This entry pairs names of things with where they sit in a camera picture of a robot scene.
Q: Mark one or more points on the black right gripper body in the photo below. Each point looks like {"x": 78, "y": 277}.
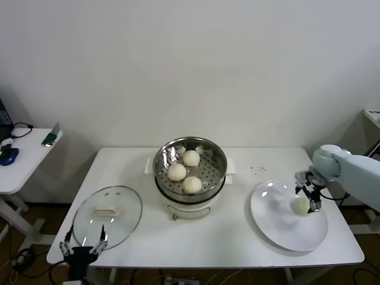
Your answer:
{"x": 313, "y": 184}

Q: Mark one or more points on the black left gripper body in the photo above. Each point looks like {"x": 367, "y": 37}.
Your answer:
{"x": 78, "y": 258}

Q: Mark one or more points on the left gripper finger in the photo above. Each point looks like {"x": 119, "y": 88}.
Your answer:
{"x": 66, "y": 248}
{"x": 99, "y": 245}

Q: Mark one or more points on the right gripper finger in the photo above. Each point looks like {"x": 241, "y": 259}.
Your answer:
{"x": 297, "y": 188}
{"x": 315, "y": 205}

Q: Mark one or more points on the white steamed baozi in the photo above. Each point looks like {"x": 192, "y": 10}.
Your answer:
{"x": 191, "y": 158}
{"x": 177, "y": 172}
{"x": 300, "y": 207}
{"x": 192, "y": 185}

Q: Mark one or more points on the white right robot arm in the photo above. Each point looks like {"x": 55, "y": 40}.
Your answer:
{"x": 356, "y": 169}

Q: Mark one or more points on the stainless steel steamer basket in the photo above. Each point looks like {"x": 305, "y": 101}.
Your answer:
{"x": 213, "y": 175}

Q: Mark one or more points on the dark crumb specks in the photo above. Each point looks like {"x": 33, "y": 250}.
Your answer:
{"x": 262, "y": 169}

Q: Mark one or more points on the white round plate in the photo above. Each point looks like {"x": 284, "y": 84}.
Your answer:
{"x": 273, "y": 225}

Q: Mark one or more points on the white cabinet with label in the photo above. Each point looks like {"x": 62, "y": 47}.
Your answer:
{"x": 372, "y": 118}

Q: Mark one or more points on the floor power strip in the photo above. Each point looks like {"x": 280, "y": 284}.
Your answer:
{"x": 181, "y": 281}

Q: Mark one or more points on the white side table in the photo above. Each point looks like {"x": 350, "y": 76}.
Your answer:
{"x": 26, "y": 166}

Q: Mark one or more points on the white electric cooker pot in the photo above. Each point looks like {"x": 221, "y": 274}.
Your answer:
{"x": 190, "y": 207}

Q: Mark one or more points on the blue handheld device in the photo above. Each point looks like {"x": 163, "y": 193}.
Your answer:
{"x": 9, "y": 157}

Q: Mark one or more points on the small green white gadget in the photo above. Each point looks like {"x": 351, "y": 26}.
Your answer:
{"x": 6, "y": 147}

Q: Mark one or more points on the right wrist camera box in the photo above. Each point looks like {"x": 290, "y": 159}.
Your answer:
{"x": 300, "y": 177}

